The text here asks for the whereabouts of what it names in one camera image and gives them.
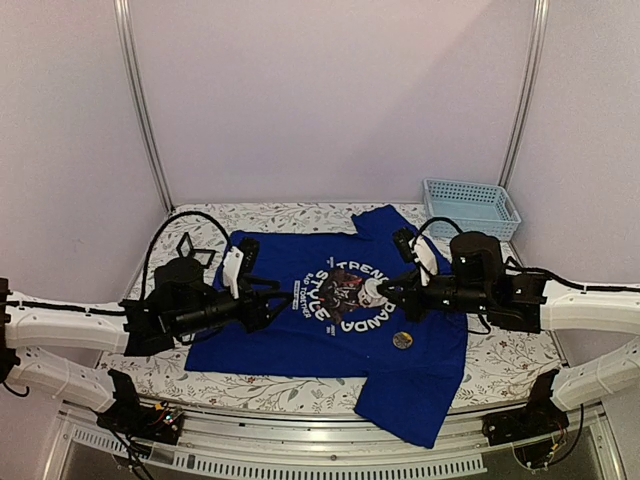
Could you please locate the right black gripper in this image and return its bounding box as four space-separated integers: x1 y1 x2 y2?
377 267 492 324

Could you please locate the left aluminium frame post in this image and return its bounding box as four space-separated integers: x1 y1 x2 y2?
113 0 174 213

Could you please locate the blue printed t-shirt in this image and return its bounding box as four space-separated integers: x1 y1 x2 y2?
185 205 468 448

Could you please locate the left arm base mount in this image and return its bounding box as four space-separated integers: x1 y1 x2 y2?
97 369 185 445

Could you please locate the round yellow blue brooch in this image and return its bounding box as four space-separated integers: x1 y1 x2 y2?
392 331 414 350

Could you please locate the round light blue brooch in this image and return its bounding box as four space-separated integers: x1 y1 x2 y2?
358 277 386 308

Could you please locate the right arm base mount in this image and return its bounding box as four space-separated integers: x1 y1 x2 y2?
482 369 569 470

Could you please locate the floral patterned tablecloth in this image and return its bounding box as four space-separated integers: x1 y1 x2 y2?
99 203 565 417

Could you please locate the right aluminium frame post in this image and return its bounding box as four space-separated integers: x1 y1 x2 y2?
498 0 550 190

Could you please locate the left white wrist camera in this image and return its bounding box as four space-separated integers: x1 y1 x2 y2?
222 237 259 299

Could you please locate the aluminium frame post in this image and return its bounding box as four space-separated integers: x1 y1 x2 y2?
113 0 174 213
498 0 550 190

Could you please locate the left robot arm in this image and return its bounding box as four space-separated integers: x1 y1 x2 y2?
1 256 293 434

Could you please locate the black cable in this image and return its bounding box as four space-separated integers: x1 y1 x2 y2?
141 210 231 301
414 216 466 246

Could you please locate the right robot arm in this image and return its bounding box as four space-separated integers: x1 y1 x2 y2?
378 228 639 436

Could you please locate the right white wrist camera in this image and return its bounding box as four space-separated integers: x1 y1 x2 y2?
393 228 439 287

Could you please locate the black brooch box yellow brooch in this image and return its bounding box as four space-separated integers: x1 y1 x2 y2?
176 232 217 269

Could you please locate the light blue plastic basket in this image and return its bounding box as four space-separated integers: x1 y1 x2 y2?
423 178 521 242

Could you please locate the right black cable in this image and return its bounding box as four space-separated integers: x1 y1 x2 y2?
414 216 466 246

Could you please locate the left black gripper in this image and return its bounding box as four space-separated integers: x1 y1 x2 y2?
172 276 295 338

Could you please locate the left black cable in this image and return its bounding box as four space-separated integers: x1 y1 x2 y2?
141 210 231 301

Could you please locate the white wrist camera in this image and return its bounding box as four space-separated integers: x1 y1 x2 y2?
222 237 259 299
393 228 439 287

